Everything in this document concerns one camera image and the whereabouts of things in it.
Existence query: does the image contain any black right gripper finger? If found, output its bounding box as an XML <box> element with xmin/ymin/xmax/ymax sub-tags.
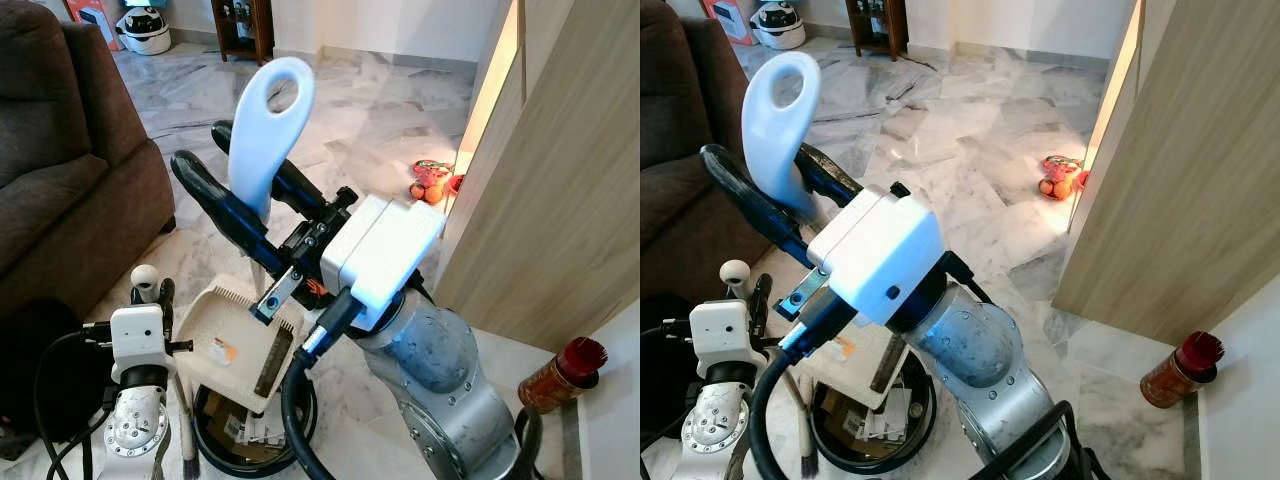
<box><xmin>211</xmin><ymin>120</ymin><xmax>342</xmax><ymax>217</ymax></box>
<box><xmin>797</xmin><ymin>145</ymin><xmax>864</xmax><ymax>209</ymax></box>
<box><xmin>699</xmin><ymin>143</ymin><xmax>814</xmax><ymax>270</ymax></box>
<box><xmin>170</xmin><ymin>149</ymin><xmax>283</xmax><ymax>274</ymax></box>

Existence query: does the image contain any beige long-handled dustpan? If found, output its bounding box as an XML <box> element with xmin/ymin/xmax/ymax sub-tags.
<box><xmin>172</xmin><ymin>57</ymin><xmax>317</xmax><ymax>417</ymax></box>
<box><xmin>742</xmin><ymin>52</ymin><xmax>917</xmax><ymax>412</ymax></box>

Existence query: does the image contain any black bag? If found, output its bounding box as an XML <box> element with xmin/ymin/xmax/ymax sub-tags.
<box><xmin>0</xmin><ymin>298</ymin><xmax>101</xmax><ymax>446</ymax></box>

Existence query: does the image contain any brown fabric sofa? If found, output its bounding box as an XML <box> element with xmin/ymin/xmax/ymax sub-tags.
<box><xmin>0</xmin><ymin>0</ymin><xmax>178</xmax><ymax>321</ymax></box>
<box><xmin>640</xmin><ymin>0</ymin><xmax>776</xmax><ymax>301</ymax></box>

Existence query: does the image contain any red and orange toy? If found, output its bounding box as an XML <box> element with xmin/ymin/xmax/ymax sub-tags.
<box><xmin>1038</xmin><ymin>153</ymin><xmax>1091</xmax><ymax>201</ymax></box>
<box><xmin>408</xmin><ymin>158</ymin><xmax>466</xmax><ymax>206</ymax></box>

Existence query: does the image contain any red-capped brown jar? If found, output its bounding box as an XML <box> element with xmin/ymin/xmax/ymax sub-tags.
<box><xmin>517</xmin><ymin>337</ymin><xmax>609</xmax><ymax>414</ymax></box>
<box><xmin>1140</xmin><ymin>331</ymin><xmax>1226</xmax><ymax>409</ymax></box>

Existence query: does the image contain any crumpled paper packaging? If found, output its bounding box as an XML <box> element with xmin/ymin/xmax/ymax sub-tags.
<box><xmin>840</xmin><ymin>385</ymin><xmax>916</xmax><ymax>441</ymax></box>
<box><xmin>220</xmin><ymin>405</ymin><xmax>291</xmax><ymax>451</ymax></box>

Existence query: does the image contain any black round waste bin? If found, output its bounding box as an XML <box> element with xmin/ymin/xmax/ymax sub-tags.
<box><xmin>808</xmin><ymin>350</ymin><xmax>939</xmax><ymax>477</ymax></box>
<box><xmin>190</xmin><ymin>375</ymin><xmax>319</xmax><ymax>479</ymax></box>

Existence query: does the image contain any dark wooden shelf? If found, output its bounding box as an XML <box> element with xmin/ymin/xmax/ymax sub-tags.
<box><xmin>845</xmin><ymin>0</ymin><xmax>911</xmax><ymax>61</ymax></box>
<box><xmin>210</xmin><ymin>0</ymin><xmax>276</xmax><ymax>66</ymax></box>

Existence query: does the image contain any white round appliance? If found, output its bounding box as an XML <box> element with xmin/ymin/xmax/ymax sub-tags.
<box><xmin>750</xmin><ymin>0</ymin><xmax>807</xmax><ymax>51</ymax></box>
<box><xmin>117</xmin><ymin>5</ymin><xmax>173</xmax><ymax>56</ymax></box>

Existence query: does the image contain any red and white box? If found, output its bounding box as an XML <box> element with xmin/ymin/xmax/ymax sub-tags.
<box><xmin>700</xmin><ymin>0</ymin><xmax>756</xmax><ymax>46</ymax></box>
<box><xmin>65</xmin><ymin>0</ymin><xmax>123</xmax><ymax>51</ymax></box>

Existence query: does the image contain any light wooden cabinet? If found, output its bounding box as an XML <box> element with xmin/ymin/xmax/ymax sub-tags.
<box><xmin>432</xmin><ymin>0</ymin><xmax>641</xmax><ymax>353</ymax></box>
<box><xmin>1052</xmin><ymin>0</ymin><xmax>1280</xmax><ymax>346</ymax></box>

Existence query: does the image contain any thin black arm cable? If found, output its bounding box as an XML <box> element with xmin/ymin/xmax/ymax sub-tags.
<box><xmin>35</xmin><ymin>325</ymin><xmax>113</xmax><ymax>480</ymax></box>
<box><xmin>510</xmin><ymin>405</ymin><xmax>546</xmax><ymax>480</ymax></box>
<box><xmin>640</xmin><ymin>322</ymin><xmax>701</xmax><ymax>471</ymax></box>
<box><xmin>970</xmin><ymin>400</ymin><xmax>1111</xmax><ymax>480</ymax></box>

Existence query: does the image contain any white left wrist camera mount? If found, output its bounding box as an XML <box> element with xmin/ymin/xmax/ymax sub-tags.
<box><xmin>110</xmin><ymin>305</ymin><xmax>169</xmax><ymax>386</ymax></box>
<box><xmin>690</xmin><ymin>300</ymin><xmax>767</xmax><ymax>381</ymax></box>

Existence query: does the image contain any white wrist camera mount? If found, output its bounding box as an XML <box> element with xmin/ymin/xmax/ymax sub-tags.
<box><xmin>805</xmin><ymin>185</ymin><xmax>947</xmax><ymax>327</ymax></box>
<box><xmin>320</xmin><ymin>195</ymin><xmax>448</xmax><ymax>332</ymax></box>
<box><xmin>110</xmin><ymin>305</ymin><xmax>169</xmax><ymax>386</ymax></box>
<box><xmin>690</xmin><ymin>300</ymin><xmax>767</xmax><ymax>381</ymax></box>

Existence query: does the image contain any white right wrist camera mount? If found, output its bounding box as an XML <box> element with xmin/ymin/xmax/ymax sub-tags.
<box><xmin>320</xmin><ymin>195</ymin><xmax>448</xmax><ymax>332</ymax></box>
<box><xmin>805</xmin><ymin>185</ymin><xmax>947</xmax><ymax>327</ymax></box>

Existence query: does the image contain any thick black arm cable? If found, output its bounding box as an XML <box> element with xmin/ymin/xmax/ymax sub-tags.
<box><xmin>280</xmin><ymin>290</ymin><xmax>361</xmax><ymax>480</ymax></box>
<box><xmin>748</xmin><ymin>310</ymin><xmax>851</xmax><ymax>480</ymax></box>

